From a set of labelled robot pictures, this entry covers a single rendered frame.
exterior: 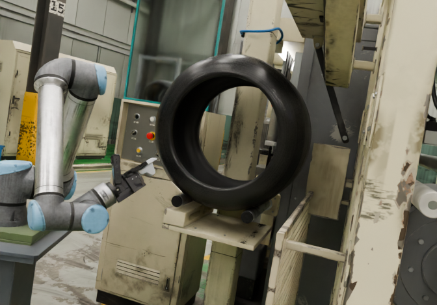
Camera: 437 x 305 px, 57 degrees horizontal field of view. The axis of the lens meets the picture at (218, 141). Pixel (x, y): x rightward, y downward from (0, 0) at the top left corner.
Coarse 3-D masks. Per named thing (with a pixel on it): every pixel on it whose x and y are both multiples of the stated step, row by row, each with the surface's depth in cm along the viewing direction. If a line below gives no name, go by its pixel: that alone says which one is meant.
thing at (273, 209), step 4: (276, 196) 178; (280, 196) 180; (272, 200) 179; (276, 200) 178; (272, 204) 179; (276, 204) 178; (268, 208) 179; (272, 208) 179; (276, 208) 178; (264, 212) 180; (268, 212) 179; (272, 212) 178; (276, 212) 178
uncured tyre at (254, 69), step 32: (224, 64) 149; (256, 64) 147; (192, 96) 180; (288, 96) 143; (160, 128) 157; (192, 128) 183; (288, 128) 141; (160, 160) 160; (192, 160) 182; (288, 160) 142; (192, 192) 153; (224, 192) 148; (256, 192) 145
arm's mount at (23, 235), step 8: (0, 232) 167; (8, 232) 167; (16, 232) 169; (24, 232) 171; (32, 232) 172; (40, 232) 176; (48, 232) 186; (0, 240) 167; (8, 240) 167; (16, 240) 167; (24, 240) 167; (32, 240) 168
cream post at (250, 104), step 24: (264, 0) 182; (264, 24) 182; (264, 48) 182; (240, 96) 186; (264, 96) 187; (240, 120) 186; (240, 144) 186; (240, 168) 186; (240, 216) 186; (216, 264) 189; (240, 264) 197; (216, 288) 189
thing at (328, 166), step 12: (324, 144) 186; (312, 156) 169; (324, 156) 168; (336, 156) 166; (348, 156) 165; (312, 168) 169; (324, 168) 168; (336, 168) 166; (312, 180) 169; (324, 180) 168; (336, 180) 166; (324, 192) 168; (336, 192) 166; (312, 204) 169; (324, 204) 168; (336, 204) 166; (324, 216) 168; (336, 216) 166
